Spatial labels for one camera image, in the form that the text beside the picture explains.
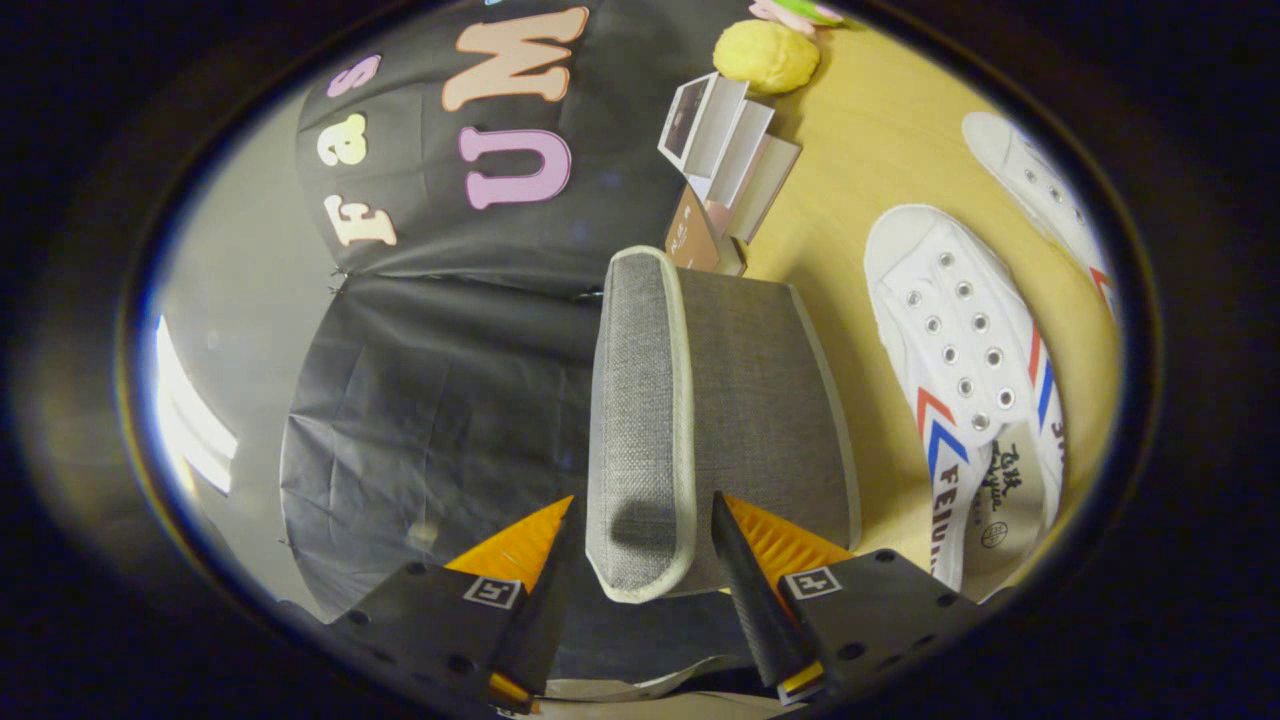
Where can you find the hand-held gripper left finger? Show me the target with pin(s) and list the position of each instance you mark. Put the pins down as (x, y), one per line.
(540, 620)

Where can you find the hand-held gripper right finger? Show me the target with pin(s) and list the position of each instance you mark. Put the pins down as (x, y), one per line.
(755, 600)

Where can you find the white striped canvas shoe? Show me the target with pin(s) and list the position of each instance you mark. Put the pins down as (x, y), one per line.
(1040, 190)
(960, 340)

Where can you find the brown cover book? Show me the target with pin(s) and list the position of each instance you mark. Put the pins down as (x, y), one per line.
(695, 235)

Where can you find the ceiling light panel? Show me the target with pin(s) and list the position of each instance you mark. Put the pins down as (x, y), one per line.
(190, 410)

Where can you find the pale pink cover book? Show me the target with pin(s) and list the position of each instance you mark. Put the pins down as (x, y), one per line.
(770, 190)

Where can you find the white paperback book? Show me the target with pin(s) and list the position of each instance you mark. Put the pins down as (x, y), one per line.
(745, 150)

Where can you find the white portrait cover book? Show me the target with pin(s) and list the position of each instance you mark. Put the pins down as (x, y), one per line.
(690, 115)

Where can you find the yellow plush bun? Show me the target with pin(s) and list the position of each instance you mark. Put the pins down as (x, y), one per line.
(765, 55)

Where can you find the pink and green plush toy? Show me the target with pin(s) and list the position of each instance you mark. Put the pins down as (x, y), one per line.
(800, 12)

